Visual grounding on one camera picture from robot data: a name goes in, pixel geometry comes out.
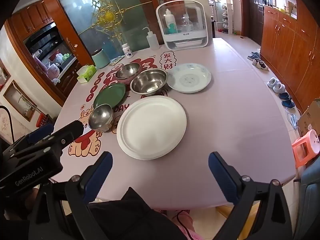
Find green and white bowl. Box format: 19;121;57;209
116;95;187;160

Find person's black jacket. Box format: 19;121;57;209
87;186;188;240

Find green plate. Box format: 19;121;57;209
93;82;127;109

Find wooden cabinet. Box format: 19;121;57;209
260;5;320;113

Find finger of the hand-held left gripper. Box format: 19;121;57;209
27;123;55;143
49;120;85;148

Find grey-blue chair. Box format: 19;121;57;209
299;165;320;240

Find white pill bottle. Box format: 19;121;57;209
122;43;134;59

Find frosted glass door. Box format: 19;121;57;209
51;0;150;55

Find floral white plate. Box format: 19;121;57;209
167;63;212;94

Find shoe rack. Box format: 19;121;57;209
221;0;234;34

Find green tissue box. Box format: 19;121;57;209
76;65;97;82

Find black kitchen appliance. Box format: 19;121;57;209
23;22;64;55

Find small steel bowl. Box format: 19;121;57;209
88;104;114;132

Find patterned blister pack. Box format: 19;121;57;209
109;56;125;66

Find orange plastic stool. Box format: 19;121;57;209
291;129;320;169

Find pink steel bowl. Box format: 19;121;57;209
114;62;142;85

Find clear baby bottle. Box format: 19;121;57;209
181;14;193;32

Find white bottle sterilizer cabinet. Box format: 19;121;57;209
155;0;209;51

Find cardboard box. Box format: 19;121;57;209
297;99;320;137

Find translucent wash bottle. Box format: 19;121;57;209
142;27;160;50

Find red basket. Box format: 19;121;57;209
35;112;54;128

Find pink printed tablecloth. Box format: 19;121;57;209
54;37;304;209

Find white bottle teal label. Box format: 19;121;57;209
164;9;177;34

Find mint green canister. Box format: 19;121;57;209
91;49;110;69

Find pink clothing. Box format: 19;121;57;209
152;209;197;240

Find wall picture frame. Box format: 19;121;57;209
3;80;38;123

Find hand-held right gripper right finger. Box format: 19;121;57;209
208;151;293;240

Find large steel bowl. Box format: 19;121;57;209
130;68;168;95

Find black cable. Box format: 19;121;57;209
0;106;15;143

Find dark and white sneaker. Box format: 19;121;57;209
252;58;269;71

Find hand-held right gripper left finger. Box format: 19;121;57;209
29;151;113;240

